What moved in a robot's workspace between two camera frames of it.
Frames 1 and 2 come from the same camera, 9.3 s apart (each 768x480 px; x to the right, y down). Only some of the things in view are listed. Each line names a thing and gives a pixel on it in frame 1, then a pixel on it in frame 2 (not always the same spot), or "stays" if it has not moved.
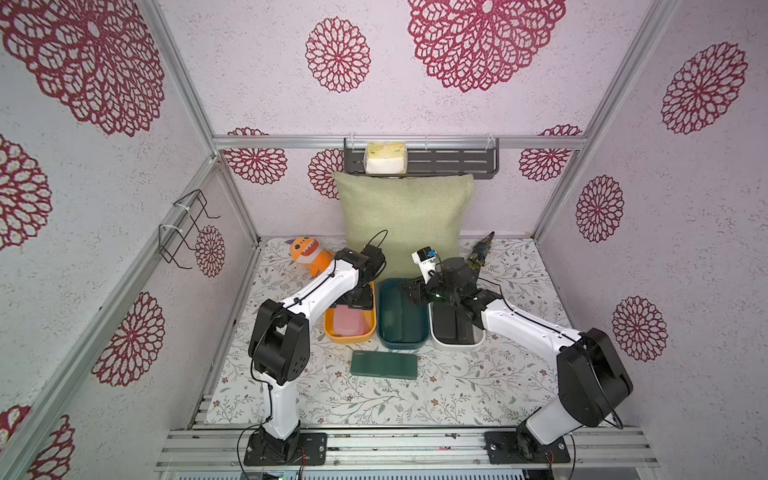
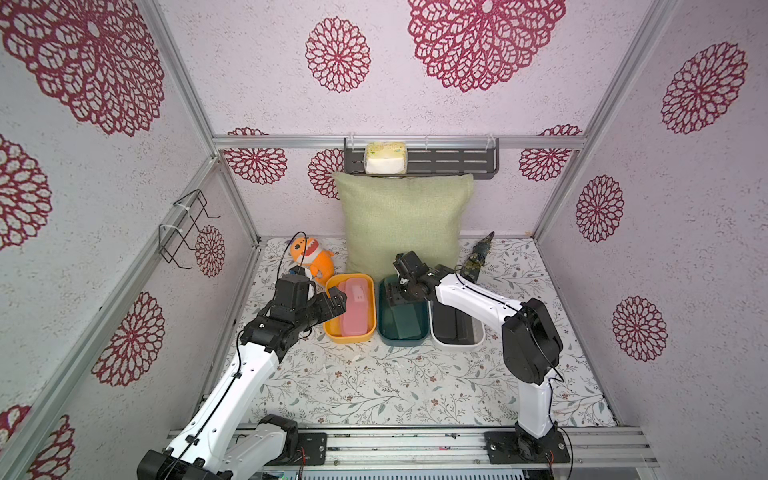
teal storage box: [403, 322] stays
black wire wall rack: [190, 210] stays
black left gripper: [366, 301] → [326, 310]
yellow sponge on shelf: [385, 157] stays
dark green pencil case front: [384, 365] → [406, 321]
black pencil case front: [452, 324] stays
